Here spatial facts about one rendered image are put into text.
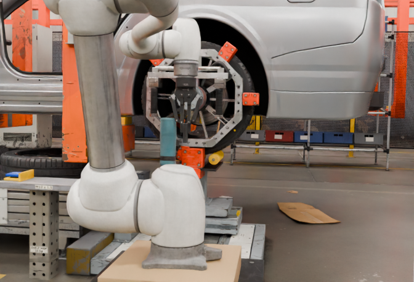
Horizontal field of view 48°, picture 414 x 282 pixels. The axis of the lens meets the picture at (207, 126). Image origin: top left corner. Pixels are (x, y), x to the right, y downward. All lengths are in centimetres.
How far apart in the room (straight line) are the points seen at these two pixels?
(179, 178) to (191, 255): 22
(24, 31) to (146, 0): 460
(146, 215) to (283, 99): 152
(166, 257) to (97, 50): 59
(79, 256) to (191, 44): 119
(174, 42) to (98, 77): 51
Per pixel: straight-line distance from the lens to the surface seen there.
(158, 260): 134
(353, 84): 271
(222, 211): 268
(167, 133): 248
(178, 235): 131
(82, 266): 236
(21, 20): 572
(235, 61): 264
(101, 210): 134
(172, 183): 129
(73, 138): 236
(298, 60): 267
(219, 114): 233
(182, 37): 166
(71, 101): 236
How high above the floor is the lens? 83
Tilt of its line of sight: 3 degrees down
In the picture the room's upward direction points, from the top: 1 degrees clockwise
